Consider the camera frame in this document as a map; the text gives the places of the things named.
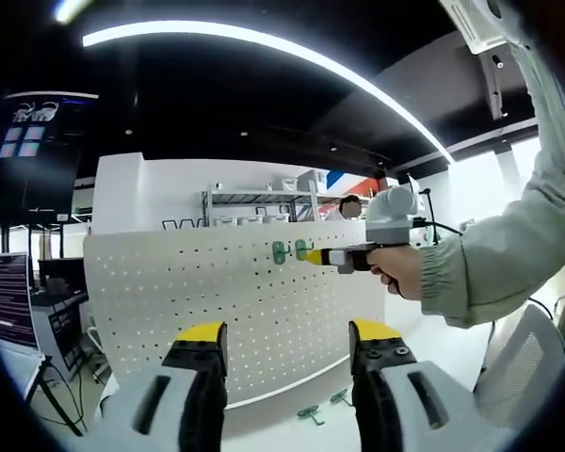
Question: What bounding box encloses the computer monitor on stand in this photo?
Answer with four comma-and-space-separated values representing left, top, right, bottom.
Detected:
0, 251, 47, 402

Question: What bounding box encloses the dark wall screen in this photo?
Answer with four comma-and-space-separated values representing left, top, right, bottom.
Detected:
0, 90, 101, 214

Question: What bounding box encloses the white mesh office chair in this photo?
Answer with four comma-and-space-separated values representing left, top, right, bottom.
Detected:
473, 303, 565, 430

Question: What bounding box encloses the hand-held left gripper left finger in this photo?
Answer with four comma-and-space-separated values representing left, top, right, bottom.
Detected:
93, 321, 230, 452

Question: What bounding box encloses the ceiling track spotlight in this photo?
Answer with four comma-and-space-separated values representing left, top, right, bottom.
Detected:
487, 52, 512, 120

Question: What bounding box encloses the white perforated mounting plate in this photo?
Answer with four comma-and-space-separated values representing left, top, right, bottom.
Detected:
82, 228, 393, 411

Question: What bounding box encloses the black laptop stand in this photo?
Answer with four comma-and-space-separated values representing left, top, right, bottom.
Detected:
27, 357, 89, 437

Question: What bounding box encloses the person's right hand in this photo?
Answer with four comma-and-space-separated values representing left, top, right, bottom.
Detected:
370, 244, 425, 301

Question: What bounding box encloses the white ceiling air conditioner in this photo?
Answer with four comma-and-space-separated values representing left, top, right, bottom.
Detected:
439, 0, 520, 57

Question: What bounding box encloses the long ceiling light strip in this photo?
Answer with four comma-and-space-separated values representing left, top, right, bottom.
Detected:
81, 20, 457, 165

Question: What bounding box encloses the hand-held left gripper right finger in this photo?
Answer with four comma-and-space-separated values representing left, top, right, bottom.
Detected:
347, 318, 505, 452

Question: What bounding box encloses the black tripod stand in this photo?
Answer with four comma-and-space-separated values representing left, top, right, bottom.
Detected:
416, 186, 435, 222

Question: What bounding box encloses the metal storage shelf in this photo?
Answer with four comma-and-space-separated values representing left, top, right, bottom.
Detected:
201, 186, 322, 228

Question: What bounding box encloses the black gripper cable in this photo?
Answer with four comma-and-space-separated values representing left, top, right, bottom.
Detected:
412, 218, 465, 236

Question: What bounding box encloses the dark equipment cabinet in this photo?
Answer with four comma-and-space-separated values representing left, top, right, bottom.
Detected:
31, 256, 91, 379

